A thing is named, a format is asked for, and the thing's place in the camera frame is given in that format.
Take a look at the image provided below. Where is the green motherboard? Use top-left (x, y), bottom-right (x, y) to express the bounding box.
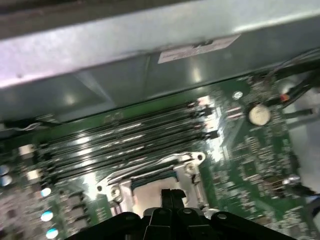
top-left (0, 74), bottom-right (308, 240)

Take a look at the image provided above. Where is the metal socket cover frame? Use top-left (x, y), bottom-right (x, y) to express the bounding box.
top-left (117, 163), bottom-right (201, 213)

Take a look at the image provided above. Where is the black power cable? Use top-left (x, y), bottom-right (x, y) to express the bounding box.
top-left (267, 48), bottom-right (320, 107)

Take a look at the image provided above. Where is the silver coin cell battery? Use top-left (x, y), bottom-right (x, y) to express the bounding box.
top-left (248, 103), bottom-right (272, 126)

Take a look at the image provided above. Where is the black RAM slot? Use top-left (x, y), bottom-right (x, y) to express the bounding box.
top-left (42, 119), bottom-right (216, 171)
top-left (37, 102), bottom-right (213, 153)
top-left (39, 109), bottom-right (213, 161)
top-left (47, 129), bottom-right (218, 181)

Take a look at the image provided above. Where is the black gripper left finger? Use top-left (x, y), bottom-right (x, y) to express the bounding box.
top-left (72, 189), bottom-right (174, 240)

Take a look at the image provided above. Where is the white case label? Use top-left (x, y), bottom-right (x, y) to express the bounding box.
top-left (157, 34), bottom-right (242, 65)

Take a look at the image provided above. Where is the silver square CPU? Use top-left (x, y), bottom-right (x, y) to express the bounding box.
top-left (134, 179), bottom-right (181, 209)

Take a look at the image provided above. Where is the thin wire locking lever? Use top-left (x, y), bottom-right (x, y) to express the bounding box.
top-left (99, 151), bottom-right (201, 181)

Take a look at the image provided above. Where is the metal CPU socket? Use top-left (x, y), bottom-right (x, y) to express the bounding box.
top-left (96, 151), bottom-right (209, 217)

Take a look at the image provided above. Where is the thin grey wire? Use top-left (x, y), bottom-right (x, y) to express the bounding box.
top-left (6, 117), bottom-right (61, 132)

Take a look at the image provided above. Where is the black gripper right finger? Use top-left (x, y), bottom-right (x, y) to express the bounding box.
top-left (172, 189), bottom-right (298, 240)

